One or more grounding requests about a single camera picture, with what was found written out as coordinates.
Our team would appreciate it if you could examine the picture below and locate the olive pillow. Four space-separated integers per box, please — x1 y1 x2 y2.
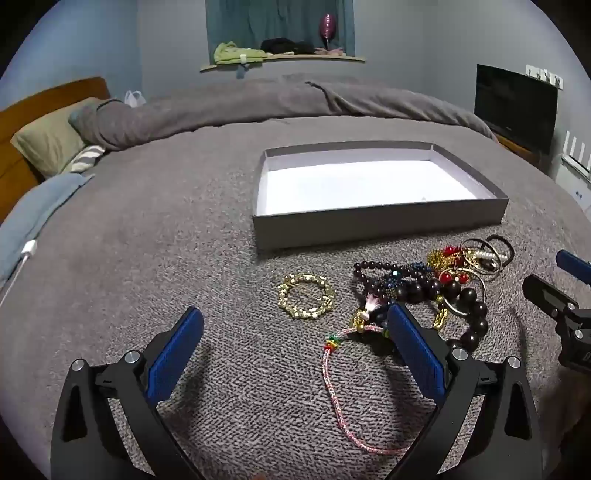
10 97 105 179

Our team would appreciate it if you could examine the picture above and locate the white charger cable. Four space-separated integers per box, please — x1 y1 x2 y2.
0 239 38 310

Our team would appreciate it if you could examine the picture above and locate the wooden headboard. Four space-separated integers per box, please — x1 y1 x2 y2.
0 76 112 223

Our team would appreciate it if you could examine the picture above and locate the red bead gold chain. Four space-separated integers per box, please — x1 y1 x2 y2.
426 245 472 285

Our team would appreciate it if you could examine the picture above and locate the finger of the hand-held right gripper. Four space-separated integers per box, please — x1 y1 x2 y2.
522 274 581 320
556 250 591 278

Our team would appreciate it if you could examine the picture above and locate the wooden window sill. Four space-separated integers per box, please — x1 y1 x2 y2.
200 54 366 73

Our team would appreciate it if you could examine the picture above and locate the wooden television stand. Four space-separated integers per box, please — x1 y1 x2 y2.
496 133 556 172

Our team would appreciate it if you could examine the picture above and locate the thick black hair tie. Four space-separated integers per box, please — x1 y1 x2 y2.
485 234 515 268

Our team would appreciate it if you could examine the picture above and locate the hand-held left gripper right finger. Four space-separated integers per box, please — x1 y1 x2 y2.
387 304 546 480

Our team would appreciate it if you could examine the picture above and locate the large dark bead bracelet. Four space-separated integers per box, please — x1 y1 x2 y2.
396 279 490 354

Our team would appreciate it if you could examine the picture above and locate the pearl hair clip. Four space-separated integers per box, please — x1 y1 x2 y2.
464 248 502 271

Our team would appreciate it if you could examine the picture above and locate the grey duvet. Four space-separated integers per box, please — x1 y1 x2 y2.
69 74 500 153

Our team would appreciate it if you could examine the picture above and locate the black cloth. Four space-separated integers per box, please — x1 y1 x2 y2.
260 38 315 56

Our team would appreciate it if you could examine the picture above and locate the white router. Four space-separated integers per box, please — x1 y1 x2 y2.
560 130 591 179

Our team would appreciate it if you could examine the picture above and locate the blue bead bracelet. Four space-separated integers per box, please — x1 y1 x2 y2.
383 261 435 296

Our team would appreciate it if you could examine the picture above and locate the gold bead bracelet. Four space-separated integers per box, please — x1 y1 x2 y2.
278 272 335 320

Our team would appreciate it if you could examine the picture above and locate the thin metal hoop bangle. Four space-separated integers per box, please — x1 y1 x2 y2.
434 237 504 317

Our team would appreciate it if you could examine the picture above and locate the pink glass ornament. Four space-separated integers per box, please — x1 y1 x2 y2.
320 13 337 49

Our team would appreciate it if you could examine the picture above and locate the green cloth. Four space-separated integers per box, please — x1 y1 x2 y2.
213 41 268 66

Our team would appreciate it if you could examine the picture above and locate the pink cord necklace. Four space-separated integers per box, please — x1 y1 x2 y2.
322 295 411 456

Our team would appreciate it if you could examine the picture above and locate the shallow grey cardboard box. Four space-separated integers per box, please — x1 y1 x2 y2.
252 142 509 252

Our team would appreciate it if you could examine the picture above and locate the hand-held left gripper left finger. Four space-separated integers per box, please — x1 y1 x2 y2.
51 307 205 480

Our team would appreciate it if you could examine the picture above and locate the black television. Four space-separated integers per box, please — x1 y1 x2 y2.
474 64 560 156

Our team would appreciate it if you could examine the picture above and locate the small black bead bracelet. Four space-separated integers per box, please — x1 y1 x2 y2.
353 260 407 296

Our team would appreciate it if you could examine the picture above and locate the light blue blanket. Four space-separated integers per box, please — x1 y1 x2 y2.
0 172 96 289

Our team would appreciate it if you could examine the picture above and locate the striped pillow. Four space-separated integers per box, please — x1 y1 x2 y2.
62 144 107 174

